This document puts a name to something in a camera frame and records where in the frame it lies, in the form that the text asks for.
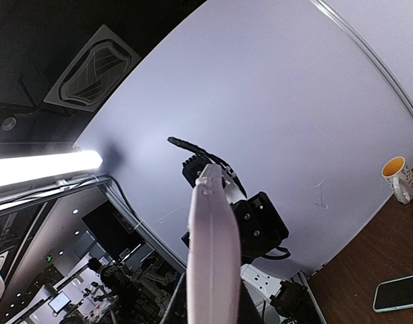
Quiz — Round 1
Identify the bright tube light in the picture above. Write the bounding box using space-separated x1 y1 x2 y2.
0 151 103 187

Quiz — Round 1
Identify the ceiling air vent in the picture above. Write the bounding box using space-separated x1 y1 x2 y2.
43 24 141 112

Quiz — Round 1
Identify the white mug orange inside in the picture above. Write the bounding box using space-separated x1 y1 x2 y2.
381 156 413 205

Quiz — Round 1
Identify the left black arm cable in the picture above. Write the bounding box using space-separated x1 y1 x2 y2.
167 136 250 200

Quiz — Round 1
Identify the pink phone case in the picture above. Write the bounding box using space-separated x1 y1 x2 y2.
186 164 241 323

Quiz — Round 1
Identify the left phone blue case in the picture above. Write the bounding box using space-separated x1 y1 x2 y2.
373 275 413 313

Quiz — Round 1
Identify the left aluminium frame post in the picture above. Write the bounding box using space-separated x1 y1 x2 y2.
310 0 413 119

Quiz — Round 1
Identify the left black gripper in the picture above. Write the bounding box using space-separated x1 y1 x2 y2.
231 192 290 259

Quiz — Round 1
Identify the person in black shirt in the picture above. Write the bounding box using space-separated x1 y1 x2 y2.
88 258 141 323

